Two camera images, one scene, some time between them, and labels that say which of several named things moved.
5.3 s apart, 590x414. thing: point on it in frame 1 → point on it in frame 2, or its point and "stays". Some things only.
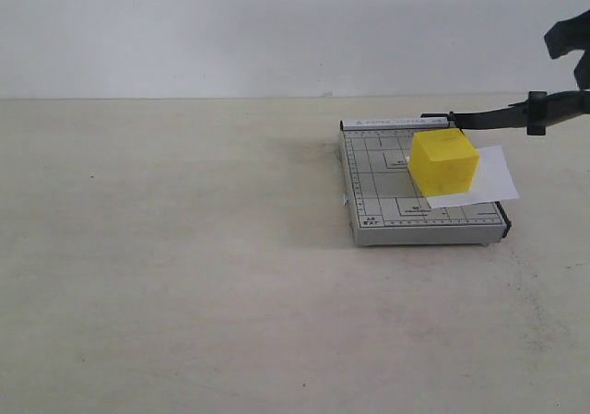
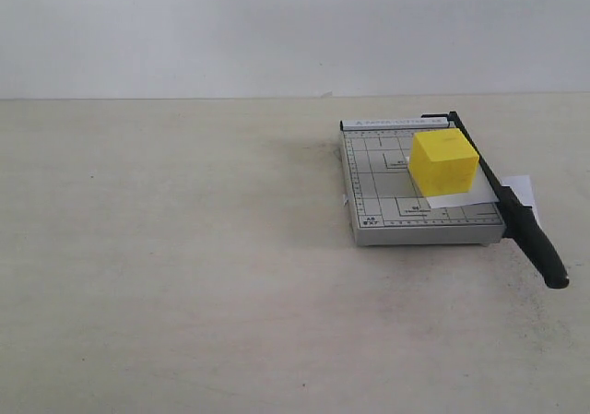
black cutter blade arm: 536,114 → 519,220
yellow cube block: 442,162 stays
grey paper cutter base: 386,205 stays
